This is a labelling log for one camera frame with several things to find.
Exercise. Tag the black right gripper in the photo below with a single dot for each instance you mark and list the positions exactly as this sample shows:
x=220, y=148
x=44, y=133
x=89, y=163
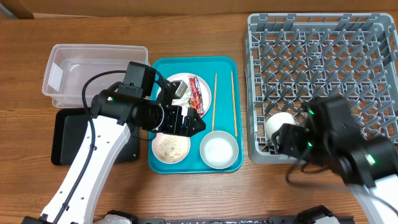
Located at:
x=290, y=134

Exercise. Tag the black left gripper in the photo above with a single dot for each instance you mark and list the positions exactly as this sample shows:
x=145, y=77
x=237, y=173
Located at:
x=175, y=126

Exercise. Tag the red snack wrapper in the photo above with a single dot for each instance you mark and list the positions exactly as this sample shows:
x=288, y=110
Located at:
x=196, y=101

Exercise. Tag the white plastic cup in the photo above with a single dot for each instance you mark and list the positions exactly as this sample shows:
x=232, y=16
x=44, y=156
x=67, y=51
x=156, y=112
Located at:
x=274, y=123

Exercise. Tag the pink bowl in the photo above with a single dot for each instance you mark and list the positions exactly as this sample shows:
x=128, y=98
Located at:
x=170, y=149

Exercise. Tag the white napkin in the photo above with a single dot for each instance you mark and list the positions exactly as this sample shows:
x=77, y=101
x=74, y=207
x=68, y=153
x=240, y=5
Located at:
x=184, y=100

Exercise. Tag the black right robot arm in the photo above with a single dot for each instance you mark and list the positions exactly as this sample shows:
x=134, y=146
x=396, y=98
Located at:
x=330, y=138

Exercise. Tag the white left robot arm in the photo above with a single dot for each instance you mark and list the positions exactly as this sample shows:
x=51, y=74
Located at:
x=110, y=117

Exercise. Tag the white round plate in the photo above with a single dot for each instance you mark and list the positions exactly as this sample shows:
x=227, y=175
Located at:
x=205, y=89

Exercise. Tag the teal serving tray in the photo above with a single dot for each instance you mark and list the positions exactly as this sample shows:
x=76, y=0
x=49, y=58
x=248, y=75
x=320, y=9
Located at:
x=204, y=67

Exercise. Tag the left wooden chopstick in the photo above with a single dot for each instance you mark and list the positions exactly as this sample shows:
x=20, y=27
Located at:
x=214, y=103

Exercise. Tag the wooden chopstick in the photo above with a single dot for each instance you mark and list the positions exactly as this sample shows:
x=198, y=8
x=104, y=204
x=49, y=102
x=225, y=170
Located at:
x=234, y=105
x=214, y=103

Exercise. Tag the right wooden chopstick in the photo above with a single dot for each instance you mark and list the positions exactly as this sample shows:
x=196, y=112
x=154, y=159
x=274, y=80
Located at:
x=234, y=105

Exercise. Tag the grey-rimmed white bowl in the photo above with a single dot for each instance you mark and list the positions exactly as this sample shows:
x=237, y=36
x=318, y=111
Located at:
x=219, y=150

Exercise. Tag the grey dish rack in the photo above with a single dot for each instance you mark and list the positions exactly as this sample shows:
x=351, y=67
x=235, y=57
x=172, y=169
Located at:
x=292, y=58

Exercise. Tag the black tray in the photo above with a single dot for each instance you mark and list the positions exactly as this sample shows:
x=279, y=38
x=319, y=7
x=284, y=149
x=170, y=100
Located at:
x=69, y=131

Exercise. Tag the clear plastic bin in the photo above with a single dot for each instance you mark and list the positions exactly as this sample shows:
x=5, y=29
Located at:
x=70, y=66

